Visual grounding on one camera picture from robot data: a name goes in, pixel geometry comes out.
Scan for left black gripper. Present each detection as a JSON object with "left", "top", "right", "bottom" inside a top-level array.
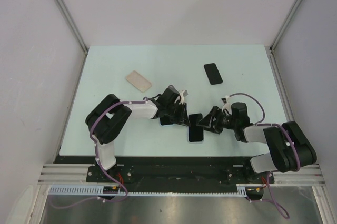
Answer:
[{"left": 165, "top": 102, "right": 191, "bottom": 127}]

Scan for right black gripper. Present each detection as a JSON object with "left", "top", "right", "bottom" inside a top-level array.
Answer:
[{"left": 196, "top": 106, "right": 237, "bottom": 134}]

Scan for purple phone case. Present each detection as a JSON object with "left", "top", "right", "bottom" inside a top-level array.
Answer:
[{"left": 187, "top": 127, "right": 204, "bottom": 144}]

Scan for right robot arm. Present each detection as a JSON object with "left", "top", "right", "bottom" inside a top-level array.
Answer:
[{"left": 196, "top": 102, "right": 317, "bottom": 182}]

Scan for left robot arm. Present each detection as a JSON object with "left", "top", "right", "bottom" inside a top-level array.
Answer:
[{"left": 85, "top": 85, "right": 191, "bottom": 182}]

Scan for beige phone case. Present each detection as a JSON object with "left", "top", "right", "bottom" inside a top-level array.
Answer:
[{"left": 125, "top": 70, "right": 152, "bottom": 93}]

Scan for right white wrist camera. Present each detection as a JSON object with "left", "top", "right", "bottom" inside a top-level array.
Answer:
[{"left": 221, "top": 95, "right": 231, "bottom": 114}]

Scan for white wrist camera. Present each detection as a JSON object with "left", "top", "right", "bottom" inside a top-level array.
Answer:
[
  {"left": 177, "top": 90, "right": 188, "bottom": 104},
  {"left": 221, "top": 95, "right": 231, "bottom": 114}
]

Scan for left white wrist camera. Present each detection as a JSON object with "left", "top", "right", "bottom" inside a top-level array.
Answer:
[{"left": 177, "top": 90, "right": 188, "bottom": 104}]

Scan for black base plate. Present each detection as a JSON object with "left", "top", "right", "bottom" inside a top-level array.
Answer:
[{"left": 54, "top": 156, "right": 274, "bottom": 192}]

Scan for aluminium front rail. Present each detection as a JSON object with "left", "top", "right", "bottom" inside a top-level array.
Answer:
[{"left": 39, "top": 164, "right": 325, "bottom": 186}]

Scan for white slotted cable duct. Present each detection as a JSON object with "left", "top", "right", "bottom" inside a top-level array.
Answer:
[{"left": 48, "top": 185, "right": 247, "bottom": 197}]

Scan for right aluminium frame post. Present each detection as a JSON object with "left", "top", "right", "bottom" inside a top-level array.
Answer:
[{"left": 269, "top": 0, "right": 304, "bottom": 53}]

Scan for aluminium frame post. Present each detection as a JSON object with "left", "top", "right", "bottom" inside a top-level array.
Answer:
[
  {"left": 269, "top": 0, "right": 304, "bottom": 53},
  {"left": 54, "top": 0, "right": 88, "bottom": 56}
]

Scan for left aluminium frame post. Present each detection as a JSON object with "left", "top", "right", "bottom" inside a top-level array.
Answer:
[{"left": 54, "top": 0, "right": 88, "bottom": 56}]

